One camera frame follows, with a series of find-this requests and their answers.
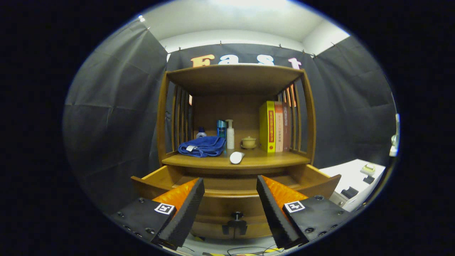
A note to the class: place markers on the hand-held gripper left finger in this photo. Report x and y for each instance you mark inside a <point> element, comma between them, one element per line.
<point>188,209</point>

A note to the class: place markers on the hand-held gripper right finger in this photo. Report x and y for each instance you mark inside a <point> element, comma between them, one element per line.
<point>273,209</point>

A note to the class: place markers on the wooden drawer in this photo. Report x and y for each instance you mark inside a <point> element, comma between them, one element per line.
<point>227,204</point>

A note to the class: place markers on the white tube green label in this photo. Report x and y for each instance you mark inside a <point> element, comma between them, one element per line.
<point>236,157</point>

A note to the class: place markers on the wooden cabinet door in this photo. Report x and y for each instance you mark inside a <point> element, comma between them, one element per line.
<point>257,230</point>
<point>209,231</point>

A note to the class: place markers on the black drawer knob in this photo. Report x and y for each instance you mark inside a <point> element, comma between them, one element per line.
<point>237,215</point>

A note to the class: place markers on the wooden countertop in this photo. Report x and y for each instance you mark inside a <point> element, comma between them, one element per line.
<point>263,160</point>

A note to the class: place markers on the wooden cabinet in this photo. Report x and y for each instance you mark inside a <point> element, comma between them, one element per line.
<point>227,106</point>

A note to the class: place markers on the blue towel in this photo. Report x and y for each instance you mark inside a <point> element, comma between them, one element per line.
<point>202,146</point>

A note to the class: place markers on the beige saucer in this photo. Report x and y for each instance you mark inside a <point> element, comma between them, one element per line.
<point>249,147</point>

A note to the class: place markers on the beige lidded teacup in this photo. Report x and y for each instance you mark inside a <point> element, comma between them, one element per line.
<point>249,141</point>

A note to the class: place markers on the small white bottle blue cap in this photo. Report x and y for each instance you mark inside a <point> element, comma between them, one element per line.
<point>201,134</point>

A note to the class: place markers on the white table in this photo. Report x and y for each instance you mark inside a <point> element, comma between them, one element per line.
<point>343,174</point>

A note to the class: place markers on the yellow book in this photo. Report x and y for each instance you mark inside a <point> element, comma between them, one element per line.
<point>266,126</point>

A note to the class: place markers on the white pump bottle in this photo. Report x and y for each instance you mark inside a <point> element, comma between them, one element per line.
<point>230,137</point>

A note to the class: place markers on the brown book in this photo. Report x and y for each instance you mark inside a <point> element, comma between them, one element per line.
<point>286,126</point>

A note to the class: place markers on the small green and white object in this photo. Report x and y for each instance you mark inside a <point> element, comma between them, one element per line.
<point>368,169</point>

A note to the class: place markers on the white device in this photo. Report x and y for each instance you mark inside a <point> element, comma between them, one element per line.
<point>394,142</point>

